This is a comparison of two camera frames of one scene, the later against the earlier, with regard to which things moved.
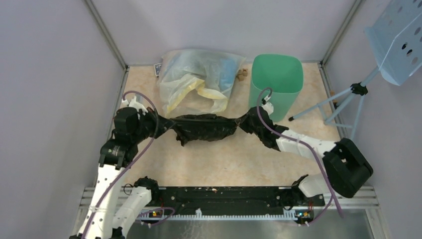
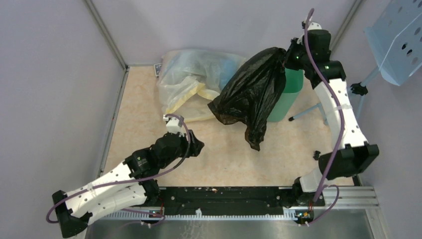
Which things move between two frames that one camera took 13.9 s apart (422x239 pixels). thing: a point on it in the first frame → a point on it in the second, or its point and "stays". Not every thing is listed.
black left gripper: (164, 123) → (193, 148)
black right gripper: (242, 121) → (294, 45)
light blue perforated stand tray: (396, 40) stays
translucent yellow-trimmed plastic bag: (196, 81) stays
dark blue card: (157, 67) stays
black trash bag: (203, 127) → (251, 94)
